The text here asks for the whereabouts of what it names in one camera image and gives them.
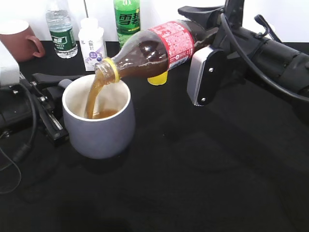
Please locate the green sprite bottle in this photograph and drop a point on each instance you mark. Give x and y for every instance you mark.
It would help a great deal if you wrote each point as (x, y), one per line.
(127, 17)

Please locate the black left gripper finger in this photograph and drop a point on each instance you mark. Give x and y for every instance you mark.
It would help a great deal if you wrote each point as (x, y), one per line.
(45, 79)

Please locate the grey ceramic mug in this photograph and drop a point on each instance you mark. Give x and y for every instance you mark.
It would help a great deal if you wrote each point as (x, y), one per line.
(100, 138)

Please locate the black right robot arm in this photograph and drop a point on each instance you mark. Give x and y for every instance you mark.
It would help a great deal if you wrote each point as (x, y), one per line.
(276, 67)

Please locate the white blueberry yogurt bottle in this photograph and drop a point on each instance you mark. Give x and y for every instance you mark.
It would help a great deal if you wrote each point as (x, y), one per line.
(91, 38)

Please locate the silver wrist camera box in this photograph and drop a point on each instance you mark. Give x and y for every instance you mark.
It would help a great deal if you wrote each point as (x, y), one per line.
(206, 72)

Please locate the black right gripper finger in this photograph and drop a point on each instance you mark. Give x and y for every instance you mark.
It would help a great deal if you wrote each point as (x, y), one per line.
(202, 15)
(203, 38)

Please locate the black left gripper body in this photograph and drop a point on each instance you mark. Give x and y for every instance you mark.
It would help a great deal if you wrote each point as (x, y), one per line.
(19, 103)

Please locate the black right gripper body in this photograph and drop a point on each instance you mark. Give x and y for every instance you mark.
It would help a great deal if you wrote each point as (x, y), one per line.
(232, 59)

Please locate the red-brown ceramic mug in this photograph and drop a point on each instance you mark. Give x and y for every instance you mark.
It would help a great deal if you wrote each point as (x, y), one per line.
(20, 40)

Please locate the cola bottle red label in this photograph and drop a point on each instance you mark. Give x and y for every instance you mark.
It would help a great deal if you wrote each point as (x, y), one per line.
(151, 52)

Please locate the clear water bottle green label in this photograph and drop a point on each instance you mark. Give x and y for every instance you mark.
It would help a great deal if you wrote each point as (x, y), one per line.
(60, 27)

